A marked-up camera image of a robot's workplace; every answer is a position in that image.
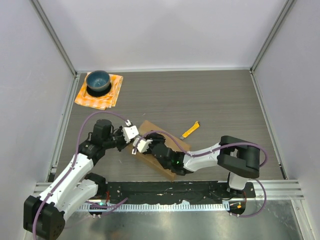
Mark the yellow utility knife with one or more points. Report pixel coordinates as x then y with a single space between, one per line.
187 133

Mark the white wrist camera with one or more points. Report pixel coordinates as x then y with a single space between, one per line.
129 131
140 145

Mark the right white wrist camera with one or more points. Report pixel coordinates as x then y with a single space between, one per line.
140 145

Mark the brown cardboard express box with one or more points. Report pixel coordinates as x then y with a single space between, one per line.
169 165

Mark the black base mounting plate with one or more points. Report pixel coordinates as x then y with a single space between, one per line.
169 193

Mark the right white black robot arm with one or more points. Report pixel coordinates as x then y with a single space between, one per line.
242 159

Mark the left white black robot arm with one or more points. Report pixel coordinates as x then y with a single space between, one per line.
45 215

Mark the orange checkered cloth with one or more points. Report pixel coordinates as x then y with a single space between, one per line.
100 100

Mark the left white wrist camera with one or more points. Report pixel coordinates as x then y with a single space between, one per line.
129 131

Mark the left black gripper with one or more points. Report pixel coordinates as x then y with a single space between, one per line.
125 144

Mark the black round coaster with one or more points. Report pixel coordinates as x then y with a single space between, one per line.
99 91

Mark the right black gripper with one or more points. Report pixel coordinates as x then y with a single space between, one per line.
156 138

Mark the aluminium frame rail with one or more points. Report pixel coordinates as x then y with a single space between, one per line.
274 189

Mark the blue ceramic bowl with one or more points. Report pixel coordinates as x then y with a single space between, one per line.
98 80

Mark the white slotted cable duct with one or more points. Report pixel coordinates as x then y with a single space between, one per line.
181 207

